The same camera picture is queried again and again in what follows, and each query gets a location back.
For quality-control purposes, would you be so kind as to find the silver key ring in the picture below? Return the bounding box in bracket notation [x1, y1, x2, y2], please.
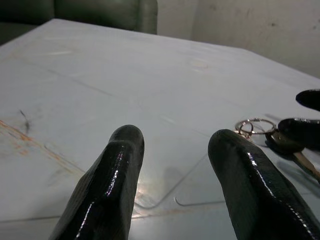
[234, 117, 278, 139]

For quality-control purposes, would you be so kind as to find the dark green sofa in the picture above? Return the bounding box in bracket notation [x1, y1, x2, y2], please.
[0, 0, 159, 46]

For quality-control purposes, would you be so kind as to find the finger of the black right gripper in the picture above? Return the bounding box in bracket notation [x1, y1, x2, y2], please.
[277, 117, 320, 149]
[295, 88, 320, 112]

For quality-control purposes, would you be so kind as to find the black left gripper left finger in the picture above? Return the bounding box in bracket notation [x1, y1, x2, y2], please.
[48, 124, 146, 240]

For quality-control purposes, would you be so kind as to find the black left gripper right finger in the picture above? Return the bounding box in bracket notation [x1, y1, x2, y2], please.
[207, 128, 320, 240]

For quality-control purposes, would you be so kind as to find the black-headed key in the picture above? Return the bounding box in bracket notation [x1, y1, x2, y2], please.
[264, 131, 320, 183]

